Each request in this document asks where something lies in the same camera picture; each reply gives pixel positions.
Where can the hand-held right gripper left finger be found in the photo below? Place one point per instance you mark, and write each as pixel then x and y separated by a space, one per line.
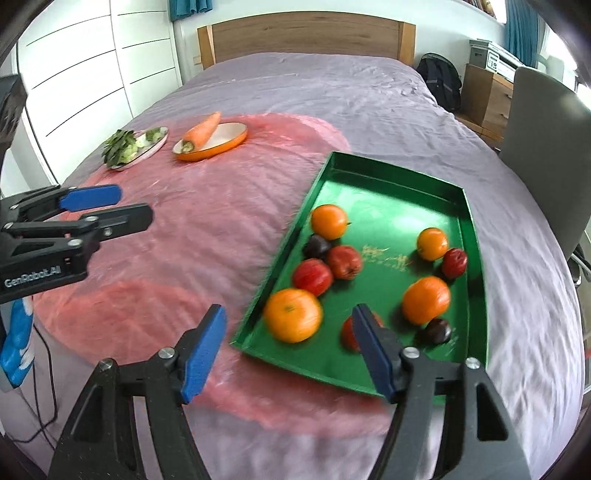
pixel 203 355

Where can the bed with purple sheet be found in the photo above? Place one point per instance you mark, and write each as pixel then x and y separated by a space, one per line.
pixel 369 92

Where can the pink plastic sheet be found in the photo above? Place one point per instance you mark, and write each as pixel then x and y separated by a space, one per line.
pixel 184 230

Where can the orange oval dish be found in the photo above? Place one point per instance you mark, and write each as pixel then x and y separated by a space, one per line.
pixel 226 136

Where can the carrot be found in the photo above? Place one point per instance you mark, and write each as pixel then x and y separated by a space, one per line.
pixel 201 131

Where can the green bok choy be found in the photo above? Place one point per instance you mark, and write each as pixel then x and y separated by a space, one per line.
pixel 120 147

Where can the patterned white plate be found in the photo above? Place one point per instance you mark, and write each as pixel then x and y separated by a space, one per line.
pixel 154 143

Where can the teal curtain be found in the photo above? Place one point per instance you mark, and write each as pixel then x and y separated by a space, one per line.
pixel 187 7
pixel 521 27

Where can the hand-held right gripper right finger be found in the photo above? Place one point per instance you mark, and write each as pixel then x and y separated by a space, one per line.
pixel 374 355

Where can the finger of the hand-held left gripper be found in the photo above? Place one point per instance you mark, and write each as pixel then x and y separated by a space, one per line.
pixel 92 196
pixel 124 219

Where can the white wardrobe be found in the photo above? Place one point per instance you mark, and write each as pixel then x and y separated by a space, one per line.
pixel 92 69

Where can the black backpack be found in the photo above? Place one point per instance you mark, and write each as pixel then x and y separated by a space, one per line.
pixel 438 81

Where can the wooden dresser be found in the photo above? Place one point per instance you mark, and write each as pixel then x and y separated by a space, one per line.
pixel 485 97

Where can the person's left hand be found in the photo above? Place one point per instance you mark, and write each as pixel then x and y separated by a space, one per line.
pixel 16 346

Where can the wooden headboard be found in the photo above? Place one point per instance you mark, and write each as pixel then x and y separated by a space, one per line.
pixel 304 39

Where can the grey chair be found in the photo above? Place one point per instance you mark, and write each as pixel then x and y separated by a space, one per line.
pixel 540 138

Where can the orange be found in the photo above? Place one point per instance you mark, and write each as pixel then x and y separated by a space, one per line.
pixel 432 243
pixel 328 221
pixel 425 300
pixel 293 315

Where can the row of books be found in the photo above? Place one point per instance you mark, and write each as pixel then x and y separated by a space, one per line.
pixel 491 5

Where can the red apple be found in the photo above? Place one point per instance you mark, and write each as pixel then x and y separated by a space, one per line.
pixel 455 262
pixel 313 277
pixel 348 334
pixel 345 261

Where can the green rectangular tray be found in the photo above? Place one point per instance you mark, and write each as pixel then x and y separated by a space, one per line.
pixel 383 203

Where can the dark plum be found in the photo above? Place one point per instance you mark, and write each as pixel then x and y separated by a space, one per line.
pixel 437 331
pixel 316 246

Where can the grey printer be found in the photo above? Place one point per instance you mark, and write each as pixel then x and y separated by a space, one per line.
pixel 491 55

